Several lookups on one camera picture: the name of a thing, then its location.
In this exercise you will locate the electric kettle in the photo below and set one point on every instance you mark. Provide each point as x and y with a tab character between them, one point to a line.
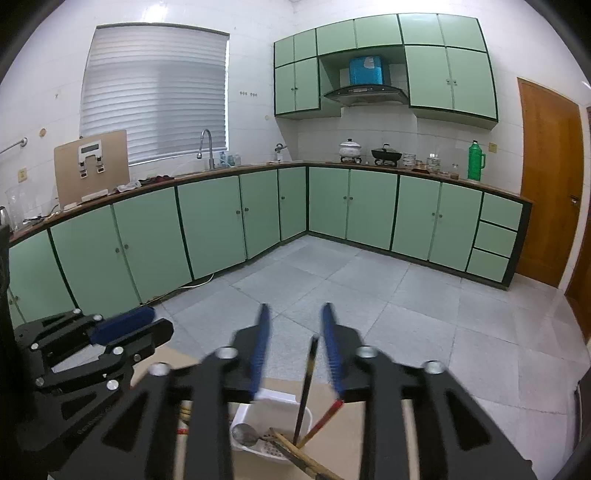
4	216

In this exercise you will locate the white cooking pot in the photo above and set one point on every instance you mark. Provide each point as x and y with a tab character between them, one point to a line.
350	152

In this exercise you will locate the wooden door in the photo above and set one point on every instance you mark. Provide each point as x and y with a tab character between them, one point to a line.
552	178
577	290

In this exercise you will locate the silver metal spoon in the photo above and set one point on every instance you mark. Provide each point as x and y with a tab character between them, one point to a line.
247	436

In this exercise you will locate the chrome kitchen faucet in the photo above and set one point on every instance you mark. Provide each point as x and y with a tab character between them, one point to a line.
207	150

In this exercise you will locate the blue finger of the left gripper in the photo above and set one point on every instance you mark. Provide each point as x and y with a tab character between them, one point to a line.
72	330
119	355

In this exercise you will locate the glass jars on counter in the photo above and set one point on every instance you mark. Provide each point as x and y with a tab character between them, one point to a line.
431	165

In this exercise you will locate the green lower kitchen cabinets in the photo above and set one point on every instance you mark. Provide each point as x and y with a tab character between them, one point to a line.
114	254

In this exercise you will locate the white twin-compartment utensil holder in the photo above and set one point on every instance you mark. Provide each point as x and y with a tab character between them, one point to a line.
270	409

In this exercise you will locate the green upper wall cabinets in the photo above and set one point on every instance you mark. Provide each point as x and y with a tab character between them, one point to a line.
440	61

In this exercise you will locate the green thermos flask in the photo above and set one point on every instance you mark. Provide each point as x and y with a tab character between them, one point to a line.
476	161

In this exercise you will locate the small wall tap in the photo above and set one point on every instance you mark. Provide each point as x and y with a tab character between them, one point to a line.
278	152

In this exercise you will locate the red-tipped bamboo chopstick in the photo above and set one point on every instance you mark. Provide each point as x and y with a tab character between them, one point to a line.
185	411

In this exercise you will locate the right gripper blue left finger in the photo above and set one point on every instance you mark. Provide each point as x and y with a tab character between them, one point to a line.
137	438

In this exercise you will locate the black appliance at right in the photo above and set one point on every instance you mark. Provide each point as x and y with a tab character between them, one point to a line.
583	406

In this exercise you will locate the plain bamboo chopstick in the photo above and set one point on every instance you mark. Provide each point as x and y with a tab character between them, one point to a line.
300	456

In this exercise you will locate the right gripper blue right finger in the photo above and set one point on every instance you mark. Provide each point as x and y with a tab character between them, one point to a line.
456	438

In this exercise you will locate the blue box above hood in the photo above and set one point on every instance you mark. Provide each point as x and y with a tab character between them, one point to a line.
368	70

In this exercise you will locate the red-handled bamboo chopstick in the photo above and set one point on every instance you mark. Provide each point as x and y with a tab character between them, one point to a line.
334	409

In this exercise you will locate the wall towel rail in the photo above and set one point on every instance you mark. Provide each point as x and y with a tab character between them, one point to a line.
19	144

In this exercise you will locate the black wok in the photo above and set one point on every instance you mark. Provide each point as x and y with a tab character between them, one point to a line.
386	156

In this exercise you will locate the clear glass pitcher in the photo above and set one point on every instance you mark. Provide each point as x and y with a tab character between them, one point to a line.
21	204

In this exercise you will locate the white window blind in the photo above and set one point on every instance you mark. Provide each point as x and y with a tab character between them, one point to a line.
163	84

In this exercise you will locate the brown board with device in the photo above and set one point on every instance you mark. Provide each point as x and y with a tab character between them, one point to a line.
91	165

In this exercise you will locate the black range hood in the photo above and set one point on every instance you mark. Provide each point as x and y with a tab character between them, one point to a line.
356	95

